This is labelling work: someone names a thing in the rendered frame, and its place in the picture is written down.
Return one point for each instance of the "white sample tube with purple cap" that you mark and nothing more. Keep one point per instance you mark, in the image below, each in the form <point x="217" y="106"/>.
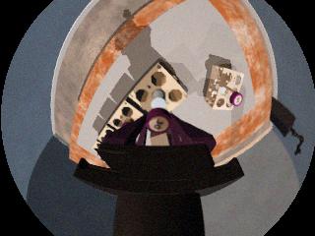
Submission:
<point x="158" y="119"/>

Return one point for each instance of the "graduated tube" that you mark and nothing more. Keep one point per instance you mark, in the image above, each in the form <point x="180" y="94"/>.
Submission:
<point x="127" y="121"/>

